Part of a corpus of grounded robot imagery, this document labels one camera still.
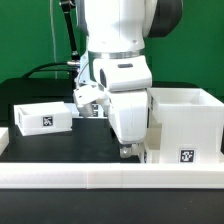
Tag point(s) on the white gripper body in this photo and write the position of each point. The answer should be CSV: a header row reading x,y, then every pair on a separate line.
x,y
125,83

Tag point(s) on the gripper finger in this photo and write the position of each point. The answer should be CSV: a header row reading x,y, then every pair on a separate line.
x,y
125,151
136,149

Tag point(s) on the white drawer cabinet frame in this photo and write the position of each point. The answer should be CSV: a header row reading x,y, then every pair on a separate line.
x,y
191,122

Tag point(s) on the white drawer box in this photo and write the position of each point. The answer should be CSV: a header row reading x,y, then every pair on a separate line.
x,y
42,118
152,145

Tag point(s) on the white front drawer box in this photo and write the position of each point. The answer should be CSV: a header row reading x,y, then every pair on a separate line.
x,y
152,145

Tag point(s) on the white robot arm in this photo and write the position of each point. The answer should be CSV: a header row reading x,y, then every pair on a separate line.
x,y
116,29

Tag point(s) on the paper marker sheet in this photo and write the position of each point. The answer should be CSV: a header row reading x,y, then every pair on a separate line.
x,y
98,112

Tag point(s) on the white table border fence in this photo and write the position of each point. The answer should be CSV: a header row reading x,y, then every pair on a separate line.
x,y
99,176

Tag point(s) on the black camera stand pole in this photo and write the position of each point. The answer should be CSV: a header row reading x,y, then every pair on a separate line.
x,y
67,6

